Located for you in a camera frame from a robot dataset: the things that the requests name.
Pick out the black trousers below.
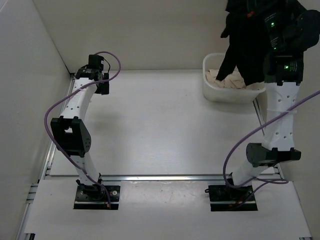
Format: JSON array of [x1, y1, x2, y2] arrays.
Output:
[[216, 0, 268, 86]]

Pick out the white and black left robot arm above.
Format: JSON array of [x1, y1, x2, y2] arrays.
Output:
[[50, 54, 110, 201]]

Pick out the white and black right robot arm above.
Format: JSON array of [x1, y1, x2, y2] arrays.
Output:
[[219, 0, 320, 200]]

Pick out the beige trousers in basket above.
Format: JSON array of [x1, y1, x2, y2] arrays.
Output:
[[205, 69, 265, 90]]

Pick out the white plastic laundry basket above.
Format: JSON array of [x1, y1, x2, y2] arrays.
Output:
[[202, 53, 266, 104]]

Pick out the white front cover board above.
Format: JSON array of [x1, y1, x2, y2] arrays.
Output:
[[25, 179, 311, 240]]

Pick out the aluminium front frame rail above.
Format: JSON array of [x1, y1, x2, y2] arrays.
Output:
[[44, 172, 281, 182]]

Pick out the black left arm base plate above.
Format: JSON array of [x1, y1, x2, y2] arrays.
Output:
[[73, 180, 121, 210]]

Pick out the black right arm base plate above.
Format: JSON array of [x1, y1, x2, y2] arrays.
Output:
[[204, 185, 258, 212]]

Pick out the aluminium left frame rail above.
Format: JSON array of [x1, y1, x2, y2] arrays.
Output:
[[15, 73, 75, 240]]

